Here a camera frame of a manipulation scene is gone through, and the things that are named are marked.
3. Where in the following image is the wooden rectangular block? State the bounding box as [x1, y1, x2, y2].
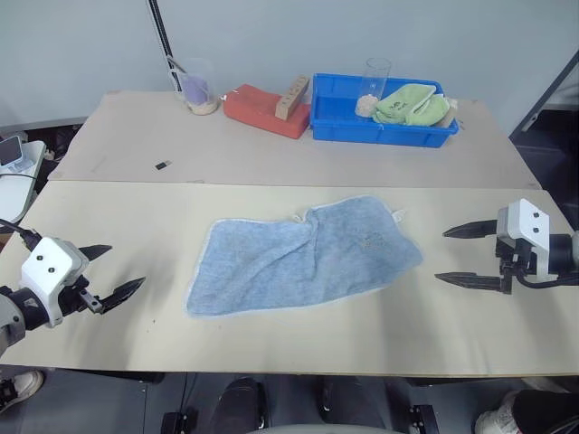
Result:
[274, 74, 312, 120]

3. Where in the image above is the white shoe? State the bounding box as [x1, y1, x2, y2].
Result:
[0, 369, 47, 413]
[474, 390, 527, 434]

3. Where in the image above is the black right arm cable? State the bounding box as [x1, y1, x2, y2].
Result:
[514, 269, 579, 289]

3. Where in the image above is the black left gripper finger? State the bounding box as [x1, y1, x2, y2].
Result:
[100, 277, 147, 316]
[78, 244, 114, 264]

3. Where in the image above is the dark rounded shape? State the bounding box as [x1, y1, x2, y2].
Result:
[212, 376, 269, 431]

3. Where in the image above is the white phone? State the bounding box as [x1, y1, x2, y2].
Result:
[0, 135, 24, 167]

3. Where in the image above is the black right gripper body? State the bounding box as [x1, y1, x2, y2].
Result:
[495, 234, 538, 287]

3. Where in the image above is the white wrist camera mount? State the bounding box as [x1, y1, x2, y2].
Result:
[19, 236, 90, 329]
[496, 198, 553, 278]

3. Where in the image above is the blue plastic bin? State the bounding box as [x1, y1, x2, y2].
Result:
[309, 72, 461, 150]

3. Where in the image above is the clear beaker with purple contents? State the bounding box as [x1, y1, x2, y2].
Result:
[167, 56, 222, 117]

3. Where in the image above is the white side table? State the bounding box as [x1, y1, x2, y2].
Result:
[0, 139, 49, 225]

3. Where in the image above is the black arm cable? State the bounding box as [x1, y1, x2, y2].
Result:
[514, 269, 579, 289]
[0, 218, 45, 250]

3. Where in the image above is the dark grey cabinet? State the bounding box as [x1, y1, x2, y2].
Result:
[508, 57, 579, 214]

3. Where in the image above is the black vertical pole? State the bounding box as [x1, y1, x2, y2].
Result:
[146, 0, 176, 62]

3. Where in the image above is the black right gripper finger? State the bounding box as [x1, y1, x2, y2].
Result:
[441, 217, 499, 241]
[433, 271, 513, 296]

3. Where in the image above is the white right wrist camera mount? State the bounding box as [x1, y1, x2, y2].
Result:
[496, 198, 553, 278]

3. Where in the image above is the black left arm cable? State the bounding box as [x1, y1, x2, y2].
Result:
[0, 218, 45, 250]

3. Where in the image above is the red rectangular block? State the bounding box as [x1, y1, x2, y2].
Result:
[222, 83, 312, 140]

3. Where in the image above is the clear glass tumbler with grains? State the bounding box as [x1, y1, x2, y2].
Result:
[354, 57, 393, 118]

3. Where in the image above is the green cloth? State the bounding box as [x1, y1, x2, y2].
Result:
[371, 82, 451, 128]

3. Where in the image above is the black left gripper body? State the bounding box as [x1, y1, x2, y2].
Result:
[59, 274, 103, 318]

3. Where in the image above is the light blue towel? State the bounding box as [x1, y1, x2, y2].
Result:
[182, 193, 425, 319]

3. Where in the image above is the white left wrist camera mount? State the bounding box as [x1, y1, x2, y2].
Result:
[19, 236, 90, 329]

